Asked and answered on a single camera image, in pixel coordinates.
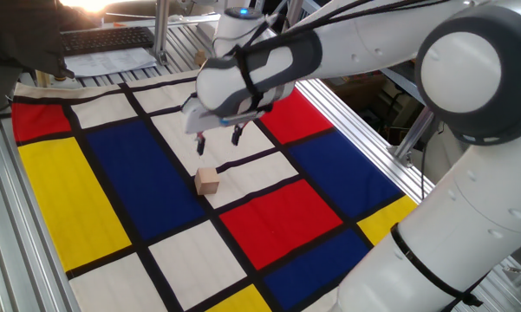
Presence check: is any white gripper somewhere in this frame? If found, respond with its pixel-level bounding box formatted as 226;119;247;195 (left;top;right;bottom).
181;94;265;158

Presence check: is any white paper sheet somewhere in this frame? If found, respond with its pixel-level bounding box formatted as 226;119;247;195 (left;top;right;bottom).
63;46;158;79

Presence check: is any aluminium frame post with bracket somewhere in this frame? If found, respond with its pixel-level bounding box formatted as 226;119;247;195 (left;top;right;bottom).
391;106;437;168

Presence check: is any dark jacket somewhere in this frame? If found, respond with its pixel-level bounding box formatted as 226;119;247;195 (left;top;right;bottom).
0;0;101;80

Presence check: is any aluminium upright post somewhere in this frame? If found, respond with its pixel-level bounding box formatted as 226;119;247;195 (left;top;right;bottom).
151;0;172;66

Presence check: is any Mondrian pattern cloth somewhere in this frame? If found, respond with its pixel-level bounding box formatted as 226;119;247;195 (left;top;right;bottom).
10;68;420;312

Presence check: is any black keyboard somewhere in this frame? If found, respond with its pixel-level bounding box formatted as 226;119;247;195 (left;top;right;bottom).
61;26;156;57

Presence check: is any small wooden cube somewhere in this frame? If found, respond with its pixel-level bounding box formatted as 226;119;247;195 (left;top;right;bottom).
193;167;221;197

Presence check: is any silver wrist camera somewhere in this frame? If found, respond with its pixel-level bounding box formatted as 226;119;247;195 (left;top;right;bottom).
218;112;262;128

